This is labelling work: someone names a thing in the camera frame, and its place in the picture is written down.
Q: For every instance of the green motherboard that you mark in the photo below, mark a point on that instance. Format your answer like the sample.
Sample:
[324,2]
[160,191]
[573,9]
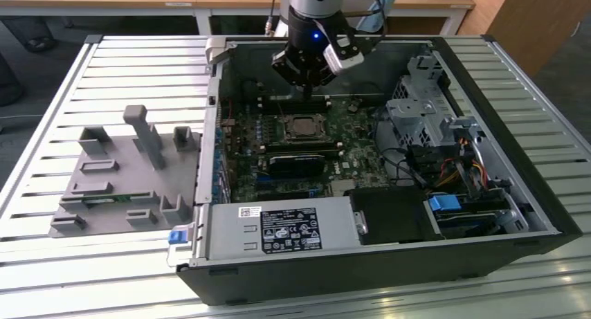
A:
[360,153]

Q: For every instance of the black open PC case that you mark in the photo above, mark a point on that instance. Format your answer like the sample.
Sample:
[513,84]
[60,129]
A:
[323,281]

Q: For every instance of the thin metal locking lever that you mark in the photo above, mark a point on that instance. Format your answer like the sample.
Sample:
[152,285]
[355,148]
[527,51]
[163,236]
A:
[329,127]
[279,110]

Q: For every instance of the green RAM stick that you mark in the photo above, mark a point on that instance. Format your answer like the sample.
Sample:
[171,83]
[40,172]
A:
[120,197]

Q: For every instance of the brown wooden cabinet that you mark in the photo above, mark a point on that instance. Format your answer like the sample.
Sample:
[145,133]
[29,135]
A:
[531,21]

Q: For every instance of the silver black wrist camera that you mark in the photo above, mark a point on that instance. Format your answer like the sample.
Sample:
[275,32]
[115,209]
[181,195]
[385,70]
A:
[345,56]

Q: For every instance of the blue case latch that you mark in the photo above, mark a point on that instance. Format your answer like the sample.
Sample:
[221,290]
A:
[176,237]

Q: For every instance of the silver metal drive cage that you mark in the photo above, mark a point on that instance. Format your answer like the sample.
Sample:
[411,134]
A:
[415,118]

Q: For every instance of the grey parts rack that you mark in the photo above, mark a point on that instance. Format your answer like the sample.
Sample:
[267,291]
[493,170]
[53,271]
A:
[120,160]

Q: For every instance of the blue disk carrier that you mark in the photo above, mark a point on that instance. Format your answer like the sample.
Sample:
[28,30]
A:
[444,204]

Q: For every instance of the silver power supply unit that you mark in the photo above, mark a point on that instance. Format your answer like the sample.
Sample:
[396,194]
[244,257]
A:
[231,229]

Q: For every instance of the black graphics card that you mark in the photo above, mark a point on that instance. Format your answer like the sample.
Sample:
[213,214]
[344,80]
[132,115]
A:
[295,165]

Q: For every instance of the silver chipset heat sink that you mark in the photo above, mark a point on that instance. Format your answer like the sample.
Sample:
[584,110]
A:
[343,188]

